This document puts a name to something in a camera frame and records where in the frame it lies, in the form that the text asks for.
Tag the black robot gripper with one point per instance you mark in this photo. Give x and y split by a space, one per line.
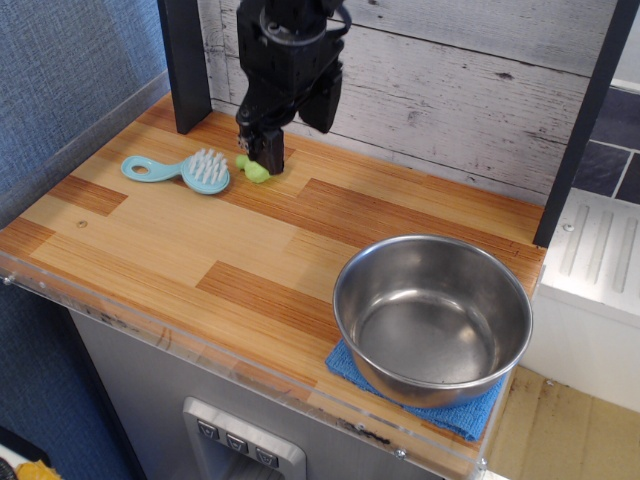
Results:
289 52

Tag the green toy broccoli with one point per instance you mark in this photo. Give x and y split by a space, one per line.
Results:
252 169

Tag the stainless steel pot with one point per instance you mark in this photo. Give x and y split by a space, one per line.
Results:
431 321

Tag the light blue toy brush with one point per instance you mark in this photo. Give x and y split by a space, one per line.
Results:
205 172

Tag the grey cabinet with buttons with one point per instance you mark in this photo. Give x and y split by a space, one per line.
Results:
187 419

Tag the blue cloth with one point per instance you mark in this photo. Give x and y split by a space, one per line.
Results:
467 420

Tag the white ribbed box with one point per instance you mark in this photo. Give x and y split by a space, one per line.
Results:
586 301

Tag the yellow black object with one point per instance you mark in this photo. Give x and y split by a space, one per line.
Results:
15 466

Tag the black left frame post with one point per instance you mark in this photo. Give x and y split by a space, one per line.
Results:
186 64

